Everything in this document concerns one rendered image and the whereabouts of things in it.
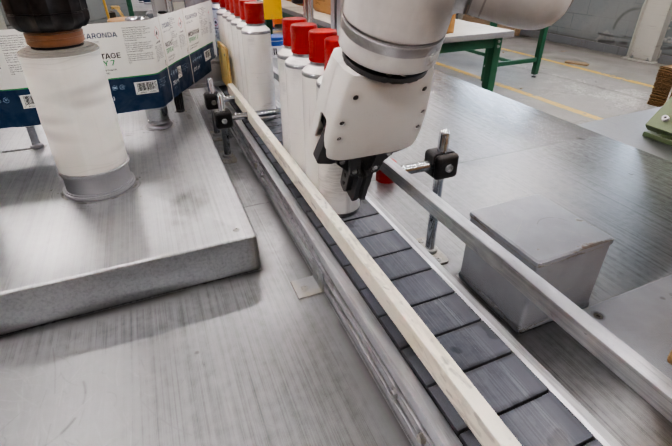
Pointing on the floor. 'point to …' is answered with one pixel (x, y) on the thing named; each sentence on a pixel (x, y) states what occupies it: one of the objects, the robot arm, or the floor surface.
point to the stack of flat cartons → (661, 87)
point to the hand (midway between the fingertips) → (356, 178)
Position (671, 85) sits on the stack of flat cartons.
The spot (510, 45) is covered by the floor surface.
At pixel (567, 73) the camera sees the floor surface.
